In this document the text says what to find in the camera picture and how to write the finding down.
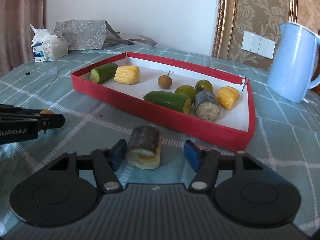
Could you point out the cucumber piece tapered end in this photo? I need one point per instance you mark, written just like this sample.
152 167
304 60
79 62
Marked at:
176 102

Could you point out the grey patterned paper bag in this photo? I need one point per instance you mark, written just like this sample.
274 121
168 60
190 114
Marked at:
96 35

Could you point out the white wall switch panel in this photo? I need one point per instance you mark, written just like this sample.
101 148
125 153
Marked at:
258 45

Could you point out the longan with stem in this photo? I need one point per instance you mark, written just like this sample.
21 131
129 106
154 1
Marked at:
165 81

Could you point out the red shallow box tray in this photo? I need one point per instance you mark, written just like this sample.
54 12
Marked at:
233 129

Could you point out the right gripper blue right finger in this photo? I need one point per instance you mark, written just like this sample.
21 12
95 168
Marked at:
205 163

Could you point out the cucumber piece cut face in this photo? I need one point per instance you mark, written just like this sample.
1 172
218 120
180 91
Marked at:
103 73

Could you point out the pink patterned curtain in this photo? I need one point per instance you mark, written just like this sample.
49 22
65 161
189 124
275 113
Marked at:
16 34

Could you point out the gold picture frame moulding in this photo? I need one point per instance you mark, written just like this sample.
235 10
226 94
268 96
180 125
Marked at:
226 16

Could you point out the tissue pack with cat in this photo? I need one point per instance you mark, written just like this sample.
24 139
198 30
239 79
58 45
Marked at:
47 46

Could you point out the light blue electric kettle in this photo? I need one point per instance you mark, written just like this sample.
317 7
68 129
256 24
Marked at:
292 67

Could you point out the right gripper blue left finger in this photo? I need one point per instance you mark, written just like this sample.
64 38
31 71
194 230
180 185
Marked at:
105 163

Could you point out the brown longan fruit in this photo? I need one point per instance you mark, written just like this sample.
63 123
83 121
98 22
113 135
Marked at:
46 111

